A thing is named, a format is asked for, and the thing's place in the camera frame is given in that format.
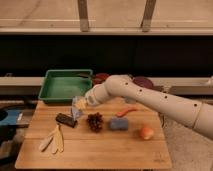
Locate grey-blue towel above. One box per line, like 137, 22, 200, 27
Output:
71, 96, 84, 120

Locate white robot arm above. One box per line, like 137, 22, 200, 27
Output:
79, 75, 213, 140

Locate green plastic tray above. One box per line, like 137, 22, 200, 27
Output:
38, 69, 93, 103

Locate dark red grape bunch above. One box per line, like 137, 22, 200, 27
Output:
87, 112, 103, 132

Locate black rectangular block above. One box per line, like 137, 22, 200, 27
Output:
56, 113, 77, 128

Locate red bowl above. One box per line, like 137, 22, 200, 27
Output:
93, 73, 109, 85

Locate orange carrot toy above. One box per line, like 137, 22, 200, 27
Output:
115, 107, 138, 117

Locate blue sponge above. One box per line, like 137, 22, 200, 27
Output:
109, 118, 129, 130

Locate wooden fork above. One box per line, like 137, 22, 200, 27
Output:
55, 125, 64, 153

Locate blue translucent cup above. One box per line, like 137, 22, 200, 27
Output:
124, 97, 136, 104

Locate orange peach fruit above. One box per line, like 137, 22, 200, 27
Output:
140, 126, 154, 140

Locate blue object at left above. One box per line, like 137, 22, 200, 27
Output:
0, 109, 22, 126

